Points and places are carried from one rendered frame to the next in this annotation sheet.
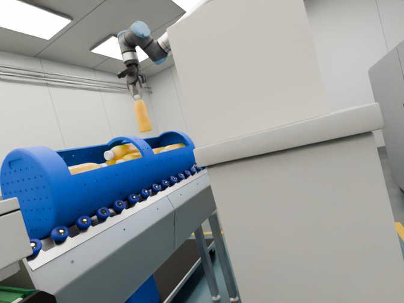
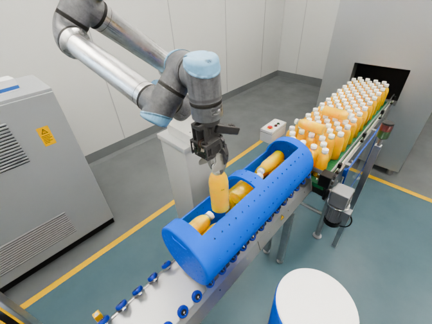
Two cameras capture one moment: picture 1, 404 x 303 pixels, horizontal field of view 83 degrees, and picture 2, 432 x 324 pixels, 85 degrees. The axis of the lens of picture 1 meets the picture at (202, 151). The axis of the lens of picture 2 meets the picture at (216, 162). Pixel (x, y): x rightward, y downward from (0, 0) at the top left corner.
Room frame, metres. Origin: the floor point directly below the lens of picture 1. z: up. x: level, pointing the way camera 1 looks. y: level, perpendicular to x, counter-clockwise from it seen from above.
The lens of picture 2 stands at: (1.91, 0.48, 1.97)
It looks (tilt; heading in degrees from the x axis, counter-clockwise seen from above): 37 degrees down; 199
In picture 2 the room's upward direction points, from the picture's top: 4 degrees counter-clockwise
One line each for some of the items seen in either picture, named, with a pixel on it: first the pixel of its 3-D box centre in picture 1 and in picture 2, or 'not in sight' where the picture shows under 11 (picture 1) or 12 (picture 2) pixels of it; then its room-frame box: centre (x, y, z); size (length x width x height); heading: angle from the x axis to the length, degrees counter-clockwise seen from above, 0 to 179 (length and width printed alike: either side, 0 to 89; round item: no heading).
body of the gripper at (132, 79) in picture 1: (134, 73); (207, 136); (1.34, 0.26, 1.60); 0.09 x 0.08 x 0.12; 154
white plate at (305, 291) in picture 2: not in sight; (315, 306); (1.48, 0.67, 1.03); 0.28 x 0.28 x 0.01
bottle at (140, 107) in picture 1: (142, 115); (218, 189); (1.31, 0.28, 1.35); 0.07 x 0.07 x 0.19
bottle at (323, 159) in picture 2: not in sight; (321, 163); (0.57, 0.75, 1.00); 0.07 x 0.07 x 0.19
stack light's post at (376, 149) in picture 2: not in sight; (351, 204); (0.44, 1.07, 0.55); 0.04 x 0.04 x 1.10; 64
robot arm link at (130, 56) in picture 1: (130, 59); (207, 110); (1.33, 0.27, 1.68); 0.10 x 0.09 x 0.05; 64
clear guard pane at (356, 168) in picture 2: not in sight; (357, 168); (0.18, 1.10, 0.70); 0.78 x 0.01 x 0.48; 154
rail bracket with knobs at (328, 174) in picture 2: not in sight; (325, 179); (0.67, 0.77, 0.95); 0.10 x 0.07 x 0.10; 64
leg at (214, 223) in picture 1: (223, 257); not in sight; (1.53, 0.05, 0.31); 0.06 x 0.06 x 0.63; 64
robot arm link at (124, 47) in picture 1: (127, 44); (202, 79); (1.33, 0.26, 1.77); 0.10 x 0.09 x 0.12; 47
